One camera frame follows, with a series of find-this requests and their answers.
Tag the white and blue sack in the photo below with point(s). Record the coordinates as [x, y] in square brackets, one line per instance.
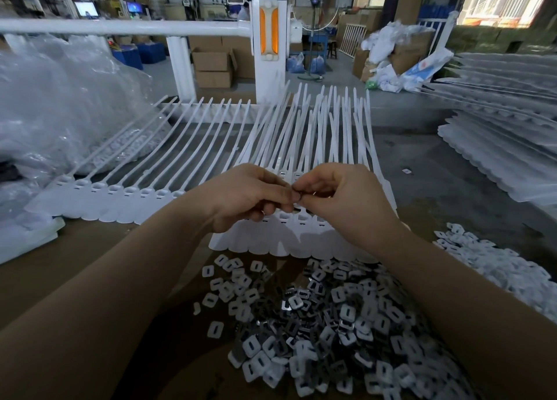
[424, 71]

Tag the heap of white plastic bags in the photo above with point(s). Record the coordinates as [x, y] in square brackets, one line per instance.
[387, 38]

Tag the clear plastic bags heap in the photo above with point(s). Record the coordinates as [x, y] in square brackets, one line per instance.
[61, 103]

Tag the person's right forearm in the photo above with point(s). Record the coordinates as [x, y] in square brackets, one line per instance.
[470, 321]

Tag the bunched sheet of white seal strips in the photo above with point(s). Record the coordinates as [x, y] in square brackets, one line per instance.
[313, 125]

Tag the wooden stool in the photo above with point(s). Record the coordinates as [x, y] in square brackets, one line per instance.
[332, 49]

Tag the person's right hand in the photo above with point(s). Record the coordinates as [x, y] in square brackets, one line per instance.
[348, 203]

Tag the slanted white fence post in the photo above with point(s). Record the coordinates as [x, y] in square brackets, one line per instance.
[446, 32]

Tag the pile of white plastic caps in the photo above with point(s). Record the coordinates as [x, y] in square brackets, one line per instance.
[504, 264]

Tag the white fence gate panel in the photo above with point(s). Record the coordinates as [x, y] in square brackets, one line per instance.
[351, 40]

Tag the pile of white and metal clips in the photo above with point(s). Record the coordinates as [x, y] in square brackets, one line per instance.
[330, 325]

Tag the person's left thumb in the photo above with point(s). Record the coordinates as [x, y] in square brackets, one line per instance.
[280, 200]

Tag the white plastic jug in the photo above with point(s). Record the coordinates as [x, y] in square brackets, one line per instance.
[296, 30]

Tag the computer monitor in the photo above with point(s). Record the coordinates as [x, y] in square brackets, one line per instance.
[86, 9]
[134, 7]

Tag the flat sheet of white seal strips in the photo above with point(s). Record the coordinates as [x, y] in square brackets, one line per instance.
[130, 182]

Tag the open cardboard box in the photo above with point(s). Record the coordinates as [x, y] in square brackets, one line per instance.
[213, 68]

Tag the person's left hand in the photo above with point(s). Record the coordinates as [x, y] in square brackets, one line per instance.
[237, 195]

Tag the cardboard carton under bags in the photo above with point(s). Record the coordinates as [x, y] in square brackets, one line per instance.
[413, 53]

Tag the person's right thumb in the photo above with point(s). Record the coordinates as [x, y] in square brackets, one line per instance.
[310, 200]

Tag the white post with orange reflector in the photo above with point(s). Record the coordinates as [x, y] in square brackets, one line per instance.
[269, 68]

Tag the blue plastic bin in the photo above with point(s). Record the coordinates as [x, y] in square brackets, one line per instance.
[151, 52]
[127, 57]

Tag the blue filled plastic bag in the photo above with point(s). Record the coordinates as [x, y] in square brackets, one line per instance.
[296, 63]
[317, 65]

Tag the standing floor fan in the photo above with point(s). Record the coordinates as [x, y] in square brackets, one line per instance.
[315, 3]

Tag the large closed cardboard box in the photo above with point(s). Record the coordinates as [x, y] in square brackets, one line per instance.
[241, 49]

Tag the bagged white strip bundle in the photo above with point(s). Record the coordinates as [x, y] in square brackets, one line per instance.
[21, 230]

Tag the stacks of white seal strip sheets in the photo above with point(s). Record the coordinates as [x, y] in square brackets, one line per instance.
[500, 116]

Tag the white fence rail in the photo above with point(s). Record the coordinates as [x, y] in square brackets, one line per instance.
[122, 26]

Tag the person's left forearm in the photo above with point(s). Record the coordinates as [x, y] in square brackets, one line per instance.
[108, 299]

